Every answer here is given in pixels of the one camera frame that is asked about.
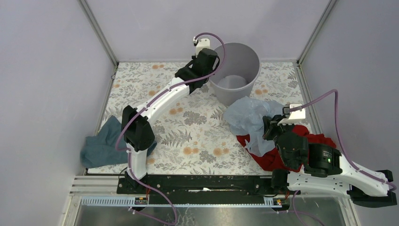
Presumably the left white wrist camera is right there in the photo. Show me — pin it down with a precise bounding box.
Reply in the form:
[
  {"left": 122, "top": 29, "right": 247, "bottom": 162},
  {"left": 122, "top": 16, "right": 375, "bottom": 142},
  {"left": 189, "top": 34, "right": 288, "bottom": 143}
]
[{"left": 193, "top": 37, "right": 210, "bottom": 57}]

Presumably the left aluminium frame post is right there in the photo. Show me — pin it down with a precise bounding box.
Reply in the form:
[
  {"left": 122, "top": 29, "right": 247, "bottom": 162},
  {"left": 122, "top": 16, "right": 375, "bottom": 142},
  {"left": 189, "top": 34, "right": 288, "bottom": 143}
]
[{"left": 77, "top": 0, "right": 119, "bottom": 68}]

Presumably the floral patterned table mat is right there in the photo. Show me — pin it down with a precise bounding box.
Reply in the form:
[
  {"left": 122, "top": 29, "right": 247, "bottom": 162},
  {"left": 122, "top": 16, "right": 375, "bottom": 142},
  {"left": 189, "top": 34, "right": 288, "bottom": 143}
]
[{"left": 102, "top": 62, "right": 303, "bottom": 175}]

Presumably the grey slotted cable duct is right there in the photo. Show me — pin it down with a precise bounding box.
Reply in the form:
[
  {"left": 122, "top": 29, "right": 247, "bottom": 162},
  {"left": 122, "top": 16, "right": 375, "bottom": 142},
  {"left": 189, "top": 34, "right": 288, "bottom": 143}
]
[{"left": 80, "top": 194, "right": 286, "bottom": 209}]

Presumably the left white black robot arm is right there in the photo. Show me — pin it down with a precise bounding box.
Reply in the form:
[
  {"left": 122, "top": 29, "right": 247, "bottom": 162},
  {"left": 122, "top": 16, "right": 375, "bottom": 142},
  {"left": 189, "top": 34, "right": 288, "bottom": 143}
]
[{"left": 115, "top": 48, "right": 220, "bottom": 194}]

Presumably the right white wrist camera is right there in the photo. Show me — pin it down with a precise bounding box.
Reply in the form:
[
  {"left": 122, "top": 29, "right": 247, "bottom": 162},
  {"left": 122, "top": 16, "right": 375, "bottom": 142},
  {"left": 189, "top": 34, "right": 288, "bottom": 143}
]
[{"left": 278, "top": 103, "right": 306, "bottom": 125}]

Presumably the grey plastic trash bin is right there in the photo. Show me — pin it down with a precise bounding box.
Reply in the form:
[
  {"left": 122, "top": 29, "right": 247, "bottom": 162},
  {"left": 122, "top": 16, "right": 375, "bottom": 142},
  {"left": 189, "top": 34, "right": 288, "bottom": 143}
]
[{"left": 209, "top": 42, "right": 261, "bottom": 106}]

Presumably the red cloth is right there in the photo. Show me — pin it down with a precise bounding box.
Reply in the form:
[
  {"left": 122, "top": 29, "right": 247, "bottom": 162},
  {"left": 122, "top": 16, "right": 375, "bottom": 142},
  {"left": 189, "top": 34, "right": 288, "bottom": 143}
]
[{"left": 236, "top": 124, "right": 337, "bottom": 173}]

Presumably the purple cable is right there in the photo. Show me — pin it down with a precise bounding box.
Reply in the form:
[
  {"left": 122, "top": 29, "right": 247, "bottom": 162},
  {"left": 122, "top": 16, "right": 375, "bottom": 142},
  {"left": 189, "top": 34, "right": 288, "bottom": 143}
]
[
  {"left": 114, "top": 32, "right": 227, "bottom": 226},
  {"left": 288, "top": 89, "right": 398, "bottom": 192}
]

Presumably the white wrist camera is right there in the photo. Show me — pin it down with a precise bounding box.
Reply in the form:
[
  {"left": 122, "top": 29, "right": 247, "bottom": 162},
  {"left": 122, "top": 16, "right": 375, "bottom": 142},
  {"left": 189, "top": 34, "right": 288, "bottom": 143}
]
[
  {"left": 193, "top": 37, "right": 210, "bottom": 57},
  {"left": 278, "top": 103, "right": 306, "bottom": 125}
]

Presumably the aluminium frame post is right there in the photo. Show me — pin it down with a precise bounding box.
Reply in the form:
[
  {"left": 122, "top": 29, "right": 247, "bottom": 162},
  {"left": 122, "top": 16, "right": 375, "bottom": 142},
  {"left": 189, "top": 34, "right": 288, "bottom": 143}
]
[
  {"left": 297, "top": 0, "right": 339, "bottom": 65},
  {"left": 77, "top": 0, "right": 119, "bottom": 68}
]

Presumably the teal blue cloth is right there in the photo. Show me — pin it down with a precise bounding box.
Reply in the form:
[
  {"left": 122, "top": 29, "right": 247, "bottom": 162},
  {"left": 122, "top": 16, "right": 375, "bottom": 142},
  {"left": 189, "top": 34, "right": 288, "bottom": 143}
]
[{"left": 80, "top": 115, "right": 158, "bottom": 169}]

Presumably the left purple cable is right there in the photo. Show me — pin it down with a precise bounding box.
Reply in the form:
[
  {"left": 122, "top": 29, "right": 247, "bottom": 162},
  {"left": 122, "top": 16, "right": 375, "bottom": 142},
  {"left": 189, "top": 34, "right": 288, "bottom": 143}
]
[{"left": 114, "top": 32, "right": 227, "bottom": 226}]

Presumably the light blue plastic trash bag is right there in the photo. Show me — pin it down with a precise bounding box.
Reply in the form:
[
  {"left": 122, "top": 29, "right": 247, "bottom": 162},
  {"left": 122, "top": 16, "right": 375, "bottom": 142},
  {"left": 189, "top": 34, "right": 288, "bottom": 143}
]
[{"left": 223, "top": 97, "right": 283, "bottom": 157}]

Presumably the right aluminium frame post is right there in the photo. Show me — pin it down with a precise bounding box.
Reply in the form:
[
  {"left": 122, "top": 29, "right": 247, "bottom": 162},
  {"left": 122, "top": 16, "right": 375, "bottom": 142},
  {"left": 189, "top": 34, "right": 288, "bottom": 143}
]
[{"left": 297, "top": 0, "right": 339, "bottom": 65}]

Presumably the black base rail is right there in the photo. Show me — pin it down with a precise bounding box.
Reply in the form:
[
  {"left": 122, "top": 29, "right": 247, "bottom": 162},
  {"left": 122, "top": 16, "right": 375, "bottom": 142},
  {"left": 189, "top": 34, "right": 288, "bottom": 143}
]
[{"left": 117, "top": 174, "right": 294, "bottom": 205}]

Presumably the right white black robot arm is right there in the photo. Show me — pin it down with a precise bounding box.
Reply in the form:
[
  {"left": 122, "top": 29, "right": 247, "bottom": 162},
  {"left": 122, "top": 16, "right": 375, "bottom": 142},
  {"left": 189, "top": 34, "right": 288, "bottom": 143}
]
[{"left": 263, "top": 115, "right": 398, "bottom": 208}]

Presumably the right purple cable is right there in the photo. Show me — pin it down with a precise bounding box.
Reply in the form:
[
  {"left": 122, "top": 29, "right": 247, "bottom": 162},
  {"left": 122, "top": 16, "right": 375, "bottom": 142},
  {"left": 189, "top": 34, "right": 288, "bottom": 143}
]
[{"left": 288, "top": 89, "right": 398, "bottom": 192}]

